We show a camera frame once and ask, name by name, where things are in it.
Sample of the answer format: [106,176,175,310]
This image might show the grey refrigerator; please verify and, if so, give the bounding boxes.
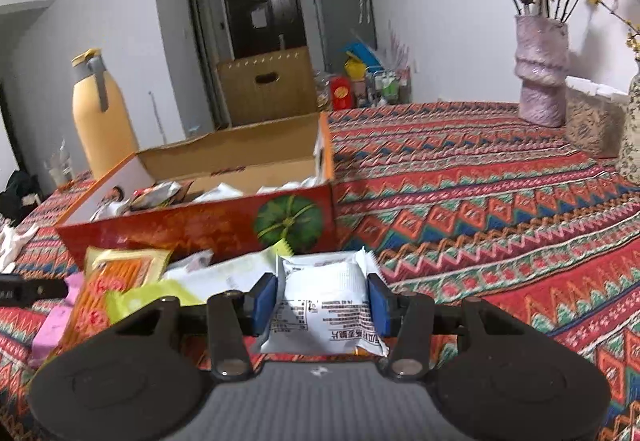
[310,0,377,72]

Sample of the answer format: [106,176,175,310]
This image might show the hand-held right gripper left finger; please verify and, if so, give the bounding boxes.
[115,273,278,381]

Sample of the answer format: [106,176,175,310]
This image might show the brown wooden chair back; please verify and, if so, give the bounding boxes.
[216,46,321,128]

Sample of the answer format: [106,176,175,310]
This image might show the long orange snack packet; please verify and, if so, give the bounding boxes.
[60,246,173,364]

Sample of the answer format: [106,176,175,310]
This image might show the yellow flower branches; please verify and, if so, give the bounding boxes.
[585,0,640,53]

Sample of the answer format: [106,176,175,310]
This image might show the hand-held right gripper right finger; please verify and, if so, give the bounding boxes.
[367,273,526,382]

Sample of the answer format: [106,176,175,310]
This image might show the blue plastic item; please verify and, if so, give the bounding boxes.
[345,41,381,67]

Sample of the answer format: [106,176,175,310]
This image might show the orange cardboard box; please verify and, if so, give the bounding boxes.
[52,111,335,272]

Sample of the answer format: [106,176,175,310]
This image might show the clear food container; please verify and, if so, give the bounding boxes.
[565,76,629,158]

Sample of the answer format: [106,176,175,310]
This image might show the green and white snack packet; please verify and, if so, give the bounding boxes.
[165,241,293,303]

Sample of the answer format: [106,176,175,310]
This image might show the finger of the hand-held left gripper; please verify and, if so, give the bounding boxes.
[0,273,69,307]

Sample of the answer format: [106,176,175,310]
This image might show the red snack packet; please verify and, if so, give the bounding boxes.
[130,181,193,213]

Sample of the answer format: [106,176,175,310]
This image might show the yellow thermos jug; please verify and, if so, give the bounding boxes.
[71,49,139,181]

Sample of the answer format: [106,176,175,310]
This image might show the floral slim vase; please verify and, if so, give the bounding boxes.
[616,71,640,185]

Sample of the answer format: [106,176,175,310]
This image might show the dark entrance door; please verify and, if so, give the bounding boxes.
[222,0,308,63]

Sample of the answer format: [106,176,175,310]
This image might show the white cotton glove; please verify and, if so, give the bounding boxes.
[0,223,39,273]

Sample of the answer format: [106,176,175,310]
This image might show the glass cup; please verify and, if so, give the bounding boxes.
[45,141,74,188]

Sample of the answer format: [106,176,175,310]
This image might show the wire rack with bottles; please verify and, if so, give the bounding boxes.
[365,68,412,105]

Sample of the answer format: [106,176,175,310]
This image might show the large pink snack packet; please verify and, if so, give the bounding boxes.
[32,273,87,363]

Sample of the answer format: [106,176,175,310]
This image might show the patterned red tablecloth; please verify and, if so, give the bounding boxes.
[0,101,640,441]

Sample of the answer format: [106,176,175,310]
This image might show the pink feather decoration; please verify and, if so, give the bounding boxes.
[387,21,412,72]

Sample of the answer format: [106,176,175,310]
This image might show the pink ceramic vase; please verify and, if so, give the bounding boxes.
[515,15,570,128]

